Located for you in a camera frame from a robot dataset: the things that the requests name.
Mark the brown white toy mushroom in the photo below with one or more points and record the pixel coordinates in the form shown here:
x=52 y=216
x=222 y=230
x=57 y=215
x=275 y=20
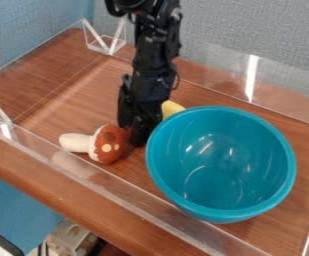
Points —
x=103 y=146

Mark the grey metal bracket below table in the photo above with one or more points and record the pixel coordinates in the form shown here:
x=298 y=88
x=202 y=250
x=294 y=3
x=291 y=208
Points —
x=68 y=240

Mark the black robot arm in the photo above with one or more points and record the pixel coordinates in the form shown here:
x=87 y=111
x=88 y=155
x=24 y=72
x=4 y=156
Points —
x=156 y=19

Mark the clear acrylic barrier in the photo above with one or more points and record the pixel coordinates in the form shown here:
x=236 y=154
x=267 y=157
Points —
x=59 y=89

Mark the yellow toy banana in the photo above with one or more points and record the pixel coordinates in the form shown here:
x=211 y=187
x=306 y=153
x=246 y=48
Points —
x=170 y=108

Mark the blue plastic bowl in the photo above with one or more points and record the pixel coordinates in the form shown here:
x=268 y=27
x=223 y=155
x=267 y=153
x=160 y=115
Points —
x=222 y=163

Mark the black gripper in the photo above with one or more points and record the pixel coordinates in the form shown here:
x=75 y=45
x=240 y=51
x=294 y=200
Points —
x=141 y=93

